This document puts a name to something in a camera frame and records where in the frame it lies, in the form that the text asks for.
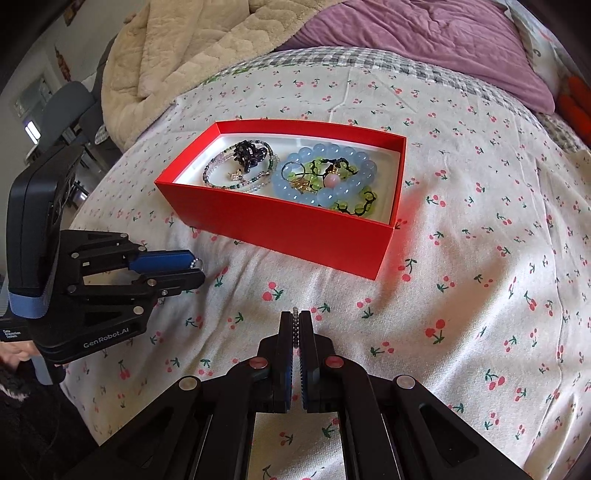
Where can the cherry print bed sheet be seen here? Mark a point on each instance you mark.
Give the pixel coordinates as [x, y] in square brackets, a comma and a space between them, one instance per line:
[484, 296]

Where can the grey plaid bed sheet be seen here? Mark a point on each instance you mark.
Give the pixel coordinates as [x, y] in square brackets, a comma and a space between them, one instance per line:
[372, 59]

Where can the beige fleece blanket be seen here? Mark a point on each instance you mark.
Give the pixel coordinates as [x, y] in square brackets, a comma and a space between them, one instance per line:
[169, 47]

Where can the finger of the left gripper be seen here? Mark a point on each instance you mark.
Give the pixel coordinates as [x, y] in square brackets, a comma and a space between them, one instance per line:
[162, 261]
[162, 284]

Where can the red orange plush toy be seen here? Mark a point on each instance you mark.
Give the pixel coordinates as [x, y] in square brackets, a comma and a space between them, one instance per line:
[573, 104]

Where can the small gold earring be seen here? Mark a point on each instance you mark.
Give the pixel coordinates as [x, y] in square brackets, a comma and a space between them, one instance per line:
[236, 176]

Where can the grey chair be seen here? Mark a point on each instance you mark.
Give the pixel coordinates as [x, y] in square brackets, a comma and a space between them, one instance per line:
[69, 116]

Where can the left hand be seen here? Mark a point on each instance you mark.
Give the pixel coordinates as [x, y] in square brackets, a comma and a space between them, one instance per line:
[13, 353]

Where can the white floral pillow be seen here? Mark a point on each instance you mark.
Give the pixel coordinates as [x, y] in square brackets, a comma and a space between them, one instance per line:
[547, 56]

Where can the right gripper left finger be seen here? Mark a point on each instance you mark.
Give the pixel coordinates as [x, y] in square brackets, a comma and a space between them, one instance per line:
[278, 350]

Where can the purple quilt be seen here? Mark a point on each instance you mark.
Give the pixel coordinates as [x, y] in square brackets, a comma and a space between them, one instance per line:
[475, 38]

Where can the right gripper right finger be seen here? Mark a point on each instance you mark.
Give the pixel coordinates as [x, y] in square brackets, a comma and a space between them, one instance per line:
[322, 389]

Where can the red jewelry box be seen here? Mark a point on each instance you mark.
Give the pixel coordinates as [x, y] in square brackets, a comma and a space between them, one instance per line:
[338, 240]

